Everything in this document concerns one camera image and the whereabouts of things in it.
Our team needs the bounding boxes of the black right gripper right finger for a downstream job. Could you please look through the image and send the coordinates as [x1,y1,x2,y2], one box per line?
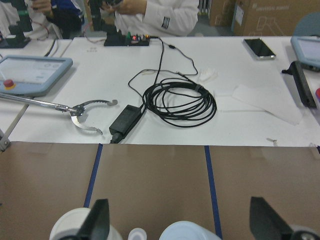
[249,196,310,240]

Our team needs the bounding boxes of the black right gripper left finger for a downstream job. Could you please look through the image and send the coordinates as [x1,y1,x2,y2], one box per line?
[75,199,110,240]

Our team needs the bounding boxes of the white ikea cup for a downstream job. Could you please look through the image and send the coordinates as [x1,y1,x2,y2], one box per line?
[49,207,122,240]

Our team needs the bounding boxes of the light blue cup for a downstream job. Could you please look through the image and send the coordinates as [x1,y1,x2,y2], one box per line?
[159,220,221,240]

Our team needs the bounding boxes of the black power adapter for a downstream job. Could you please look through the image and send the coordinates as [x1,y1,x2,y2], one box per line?
[109,104,145,144]

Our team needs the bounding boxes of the metal reacher grabber tool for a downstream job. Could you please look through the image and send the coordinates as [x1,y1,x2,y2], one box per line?
[0,93,118,135]

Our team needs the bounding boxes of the robot teach pendant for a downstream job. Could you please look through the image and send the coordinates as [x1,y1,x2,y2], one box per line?
[0,55,73,97]

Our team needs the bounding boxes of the silver smartphone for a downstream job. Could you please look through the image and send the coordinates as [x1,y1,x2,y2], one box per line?
[243,38,277,61]

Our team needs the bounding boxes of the black electronics board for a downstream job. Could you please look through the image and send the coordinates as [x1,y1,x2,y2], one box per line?
[103,31,158,47]

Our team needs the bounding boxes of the person in white coat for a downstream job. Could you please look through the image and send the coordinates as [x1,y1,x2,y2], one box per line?
[100,0,199,37]

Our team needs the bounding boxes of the white wire cup rack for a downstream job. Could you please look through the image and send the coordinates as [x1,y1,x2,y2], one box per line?
[127,227,147,240]

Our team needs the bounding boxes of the coiled black cable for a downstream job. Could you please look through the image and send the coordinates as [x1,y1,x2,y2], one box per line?
[142,77,218,129]

